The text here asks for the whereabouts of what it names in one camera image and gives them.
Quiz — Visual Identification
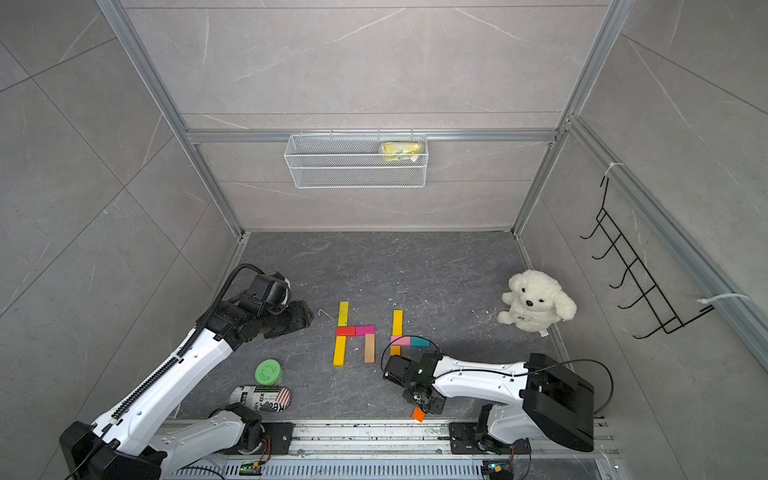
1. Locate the black wall hook rack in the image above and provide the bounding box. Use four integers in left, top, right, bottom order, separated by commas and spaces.
579, 177, 715, 340

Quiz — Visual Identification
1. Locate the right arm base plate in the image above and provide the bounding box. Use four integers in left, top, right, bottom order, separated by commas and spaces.
448, 422, 532, 455

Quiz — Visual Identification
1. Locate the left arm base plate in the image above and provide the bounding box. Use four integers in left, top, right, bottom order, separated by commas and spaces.
253, 422, 295, 456

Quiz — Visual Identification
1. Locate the teal block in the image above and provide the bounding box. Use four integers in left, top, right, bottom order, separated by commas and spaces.
409, 337, 431, 348

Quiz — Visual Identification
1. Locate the white plush dog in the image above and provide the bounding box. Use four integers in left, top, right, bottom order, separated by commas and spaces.
497, 270, 577, 337

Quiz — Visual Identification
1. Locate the red block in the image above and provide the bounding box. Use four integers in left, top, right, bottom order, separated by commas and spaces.
336, 326, 357, 337

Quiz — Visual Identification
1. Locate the pink block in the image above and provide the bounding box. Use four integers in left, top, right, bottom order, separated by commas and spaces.
391, 336, 411, 347

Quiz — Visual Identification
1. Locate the tan wooden block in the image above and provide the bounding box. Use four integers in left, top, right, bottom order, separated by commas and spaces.
364, 334, 376, 364

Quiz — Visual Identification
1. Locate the green lid jar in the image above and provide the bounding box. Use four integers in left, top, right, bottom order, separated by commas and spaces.
254, 359, 283, 386

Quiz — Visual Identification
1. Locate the yellow item in basket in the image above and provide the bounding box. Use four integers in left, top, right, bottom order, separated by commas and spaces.
378, 141, 424, 163

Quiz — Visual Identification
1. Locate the orange block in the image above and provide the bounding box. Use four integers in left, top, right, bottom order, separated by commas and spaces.
412, 408, 426, 423

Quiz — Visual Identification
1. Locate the white wire basket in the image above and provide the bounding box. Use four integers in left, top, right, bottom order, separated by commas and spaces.
284, 132, 429, 189

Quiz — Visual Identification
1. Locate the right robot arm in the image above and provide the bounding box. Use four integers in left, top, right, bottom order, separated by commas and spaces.
380, 337, 610, 454

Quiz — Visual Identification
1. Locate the magenta block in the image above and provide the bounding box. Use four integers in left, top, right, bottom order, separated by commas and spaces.
355, 325, 376, 336

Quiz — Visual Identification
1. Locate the yellow block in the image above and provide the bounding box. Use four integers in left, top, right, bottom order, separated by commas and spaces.
337, 301, 349, 327
332, 336, 347, 367
392, 310, 404, 337

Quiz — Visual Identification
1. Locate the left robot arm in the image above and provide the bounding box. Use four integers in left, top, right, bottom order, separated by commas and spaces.
59, 263, 314, 479

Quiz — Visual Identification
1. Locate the printed can lying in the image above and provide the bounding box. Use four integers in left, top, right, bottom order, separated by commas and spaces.
229, 385, 291, 413

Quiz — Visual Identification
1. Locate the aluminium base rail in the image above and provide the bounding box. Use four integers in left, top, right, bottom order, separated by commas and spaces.
166, 420, 629, 479

